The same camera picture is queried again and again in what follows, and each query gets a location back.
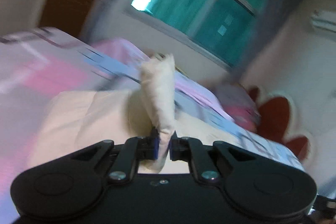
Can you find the pink floral blanket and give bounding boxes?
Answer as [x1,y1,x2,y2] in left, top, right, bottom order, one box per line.
[92,38,233,122]

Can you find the cream quilted comforter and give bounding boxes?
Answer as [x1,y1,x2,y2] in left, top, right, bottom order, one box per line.
[26,52,253,175]

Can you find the white air conditioner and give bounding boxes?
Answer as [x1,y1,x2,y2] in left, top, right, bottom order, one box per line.
[310,10,336,33]

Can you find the grey right curtain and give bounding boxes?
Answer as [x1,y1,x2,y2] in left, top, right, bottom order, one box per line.
[229,0,302,82]

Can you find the grey pink pillow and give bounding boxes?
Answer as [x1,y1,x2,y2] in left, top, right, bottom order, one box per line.
[210,83,260,132]

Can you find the patterned grey pink bedsheet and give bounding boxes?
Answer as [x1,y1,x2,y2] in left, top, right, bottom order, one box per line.
[0,27,305,224]

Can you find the red flower-shaped headboard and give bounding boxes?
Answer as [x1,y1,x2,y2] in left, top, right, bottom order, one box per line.
[248,86,315,166]

